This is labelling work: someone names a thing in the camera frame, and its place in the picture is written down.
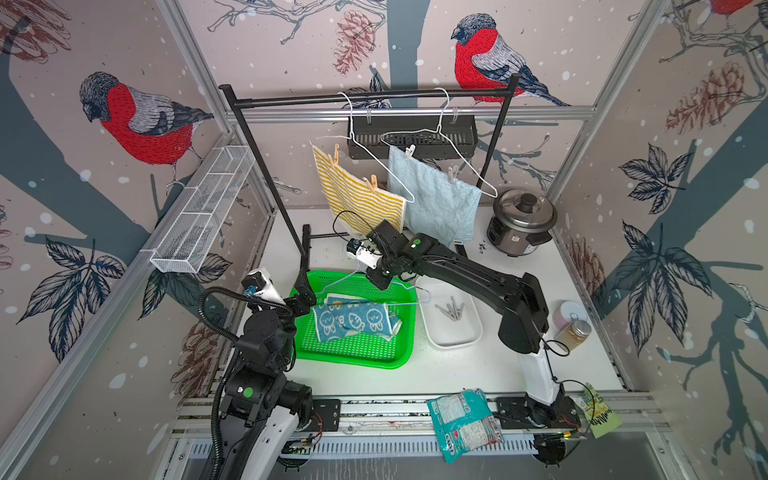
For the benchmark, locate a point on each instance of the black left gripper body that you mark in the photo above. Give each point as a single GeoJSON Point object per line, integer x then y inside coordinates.
{"type": "Point", "coordinates": [299, 307]}

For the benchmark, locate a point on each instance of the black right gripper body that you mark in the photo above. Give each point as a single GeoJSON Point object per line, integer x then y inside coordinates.
{"type": "Point", "coordinates": [385, 268]}

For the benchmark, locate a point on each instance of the light blue wire hanger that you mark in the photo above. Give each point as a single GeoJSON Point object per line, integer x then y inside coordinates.
{"type": "Point", "coordinates": [357, 286]}

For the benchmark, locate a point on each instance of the teal patterned towel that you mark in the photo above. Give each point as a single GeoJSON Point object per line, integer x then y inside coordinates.
{"type": "Point", "coordinates": [342, 316]}

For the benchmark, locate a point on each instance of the yellow striped towel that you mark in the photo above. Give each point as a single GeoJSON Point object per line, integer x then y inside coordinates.
{"type": "Point", "coordinates": [349, 197]}

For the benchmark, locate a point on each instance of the clear clothespin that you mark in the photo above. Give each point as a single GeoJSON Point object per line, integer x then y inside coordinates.
{"type": "Point", "coordinates": [448, 312]}
{"type": "Point", "coordinates": [455, 310]}

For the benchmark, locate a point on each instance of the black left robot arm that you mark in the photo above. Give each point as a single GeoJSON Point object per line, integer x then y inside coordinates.
{"type": "Point", "coordinates": [256, 408]}

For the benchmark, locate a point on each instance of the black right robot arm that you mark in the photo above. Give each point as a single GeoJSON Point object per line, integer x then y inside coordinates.
{"type": "Point", "coordinates": [519, 301]}

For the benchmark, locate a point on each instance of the white hanger with blue towel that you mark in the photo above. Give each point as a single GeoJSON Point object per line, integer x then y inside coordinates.
{"type": "Point", "coordinates": [438, 141]}

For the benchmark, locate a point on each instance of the green plastic basket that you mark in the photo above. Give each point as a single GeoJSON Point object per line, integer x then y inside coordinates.
{"type": "Point", "coordinates": [360, 350]}

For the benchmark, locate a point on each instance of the light blue towel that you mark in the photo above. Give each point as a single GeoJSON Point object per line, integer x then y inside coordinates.
{"type": "Point", "coordinates": [436, 206]}

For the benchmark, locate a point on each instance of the white clothespin left blue towel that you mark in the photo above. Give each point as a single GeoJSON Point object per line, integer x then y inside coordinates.
{"type": "Point", "coordinates": [410, 151]}

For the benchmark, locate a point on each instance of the white clothespin blue towel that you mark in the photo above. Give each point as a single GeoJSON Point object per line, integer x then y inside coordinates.
{"type": "Point", "coordinates": [410, 151]}
{"type": "Point", "coordinates": [452, 173]}

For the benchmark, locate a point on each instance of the white clothespin right blue towel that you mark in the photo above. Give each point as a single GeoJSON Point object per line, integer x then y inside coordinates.
{"type": "Point", "coordinates": [452, 173]}

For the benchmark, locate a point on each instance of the white rectangular tray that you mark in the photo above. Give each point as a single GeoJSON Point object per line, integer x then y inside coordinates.
{"type": "Point", "coordinates": [442, 332]}

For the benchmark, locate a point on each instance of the silver rice cooker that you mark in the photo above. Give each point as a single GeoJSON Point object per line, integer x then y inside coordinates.
{"type": "Point", "coordinates": [521, 221]}

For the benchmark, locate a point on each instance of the teal snack packet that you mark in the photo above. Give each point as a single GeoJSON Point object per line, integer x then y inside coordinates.
{"type": "Point", "coordinates": [463, 422]}

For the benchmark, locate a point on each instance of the black clothes rack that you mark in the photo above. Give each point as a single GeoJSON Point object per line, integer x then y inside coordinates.
{"type": "Point", "coordinates": [239, 105]}

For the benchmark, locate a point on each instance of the small glass bottle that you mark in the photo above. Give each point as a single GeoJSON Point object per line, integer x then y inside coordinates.
{"type": "Point", "coordinates": [574, 334]}

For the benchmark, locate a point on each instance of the yellow green packet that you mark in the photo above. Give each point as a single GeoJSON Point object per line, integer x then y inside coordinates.
{"type": "Point", "coordinates": [602, 418]}

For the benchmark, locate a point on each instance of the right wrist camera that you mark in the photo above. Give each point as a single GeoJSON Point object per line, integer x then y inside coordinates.
{"type": "Point", "coordinates": [363, 254]}

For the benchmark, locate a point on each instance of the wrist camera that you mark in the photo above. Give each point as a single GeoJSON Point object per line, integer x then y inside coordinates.
{"type": "Point", "coordinates": [257, 284]}
{"type": "Point", "coordinates": [363, 254]}

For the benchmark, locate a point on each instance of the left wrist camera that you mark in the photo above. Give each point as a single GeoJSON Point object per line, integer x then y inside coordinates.
{"type": "Point", "coordinates": [257, 284]}

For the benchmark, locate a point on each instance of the black wall basket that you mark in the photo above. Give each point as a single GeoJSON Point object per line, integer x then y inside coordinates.
{"type": "Point", "coordinates": [461, 128]}

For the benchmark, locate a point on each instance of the white wire mesh shelf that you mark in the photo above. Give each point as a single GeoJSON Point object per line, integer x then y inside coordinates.
{"type": "Point", "coordinates": [192, 234]}

